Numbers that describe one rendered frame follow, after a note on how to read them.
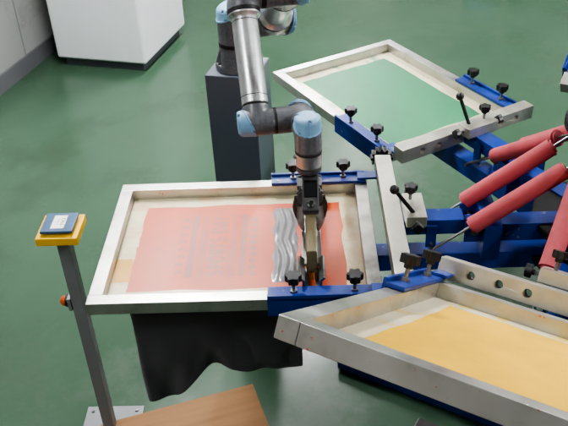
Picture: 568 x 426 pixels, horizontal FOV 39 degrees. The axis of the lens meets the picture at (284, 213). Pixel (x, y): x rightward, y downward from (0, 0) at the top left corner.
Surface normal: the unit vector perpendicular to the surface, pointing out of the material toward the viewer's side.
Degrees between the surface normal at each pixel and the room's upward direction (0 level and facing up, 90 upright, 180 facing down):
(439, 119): 0
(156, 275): 0
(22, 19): 90
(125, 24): 90
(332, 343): 58
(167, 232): 0
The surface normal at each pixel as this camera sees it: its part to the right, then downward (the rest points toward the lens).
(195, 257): -0.04, -0.82
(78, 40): -0.26, 0.56
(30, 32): 0.96, 0.12
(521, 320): -0.45, 0.00
